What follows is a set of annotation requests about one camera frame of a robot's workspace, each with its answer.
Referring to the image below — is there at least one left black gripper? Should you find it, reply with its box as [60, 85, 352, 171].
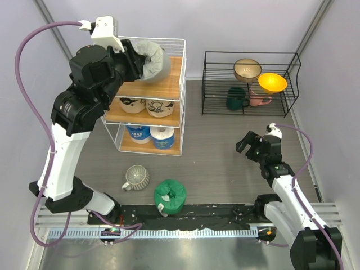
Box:
[100, 39, 146, 106]

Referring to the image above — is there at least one grey paper towel roll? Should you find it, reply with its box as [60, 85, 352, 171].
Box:
[134, 40, 171, 83]

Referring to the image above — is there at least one brown paper roll with cartoon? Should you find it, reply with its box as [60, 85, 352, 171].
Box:
[146, 100, 174, 118]

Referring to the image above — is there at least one blue white plastic-wrapped roll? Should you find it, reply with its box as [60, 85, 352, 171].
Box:
[127, 125, 151, 145]

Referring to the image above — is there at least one white roll blue wrapper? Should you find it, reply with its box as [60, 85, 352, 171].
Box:
[150, 127, 175, 150]

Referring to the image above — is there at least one green paper roll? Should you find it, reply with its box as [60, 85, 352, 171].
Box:
[154, 179, 187, 217]

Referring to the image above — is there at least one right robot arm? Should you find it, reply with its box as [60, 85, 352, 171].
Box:
[236, 124, 344, 269]

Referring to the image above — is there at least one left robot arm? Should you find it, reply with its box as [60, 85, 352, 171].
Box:
[29, 39, 145, 224]

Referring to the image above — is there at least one pink mug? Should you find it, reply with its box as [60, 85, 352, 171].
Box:
[249, 83, 272, 107]

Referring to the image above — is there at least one dark green mug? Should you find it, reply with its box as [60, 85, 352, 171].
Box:
[226, 87, 250, 110]

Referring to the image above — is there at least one yellow bowl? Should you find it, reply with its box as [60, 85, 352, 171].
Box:
[258, 73, 287, 94]

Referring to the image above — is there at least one brown glass bowl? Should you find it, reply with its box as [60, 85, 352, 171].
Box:
[233, 58, 262, 83]

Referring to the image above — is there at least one grey ribbed mug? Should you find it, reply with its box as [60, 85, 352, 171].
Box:
[121, 165, 150, 191]

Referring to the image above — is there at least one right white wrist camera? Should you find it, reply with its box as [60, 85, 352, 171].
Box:
[266, 123, 282, 139]

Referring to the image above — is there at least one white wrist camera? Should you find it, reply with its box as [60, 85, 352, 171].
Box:
[79, 16, 125, 53]
[266, 123, 282, 139]

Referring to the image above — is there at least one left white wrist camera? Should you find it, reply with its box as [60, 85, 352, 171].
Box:
[79, 16, 125, 53]

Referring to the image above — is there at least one white wire wooden shelf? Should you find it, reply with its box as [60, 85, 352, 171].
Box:
[102, 37, 187, 156]

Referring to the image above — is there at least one black wire rack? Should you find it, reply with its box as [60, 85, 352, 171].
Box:
[201, 51, 302, 117]

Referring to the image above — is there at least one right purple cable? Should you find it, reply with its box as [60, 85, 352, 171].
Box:
[258, 123, 344, 270]

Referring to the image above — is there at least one purple cable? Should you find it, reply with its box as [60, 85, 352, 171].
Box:
[258, 123, 344, 270]
[15, 21, 143, 248]

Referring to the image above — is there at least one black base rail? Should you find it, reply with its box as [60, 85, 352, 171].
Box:
[87, 202, 278, 230]

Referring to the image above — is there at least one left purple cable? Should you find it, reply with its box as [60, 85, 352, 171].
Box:
[15, 21, 143, 248]

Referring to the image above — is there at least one slotted cable duct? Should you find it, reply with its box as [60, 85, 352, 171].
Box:
[64, 227, 258, 239]

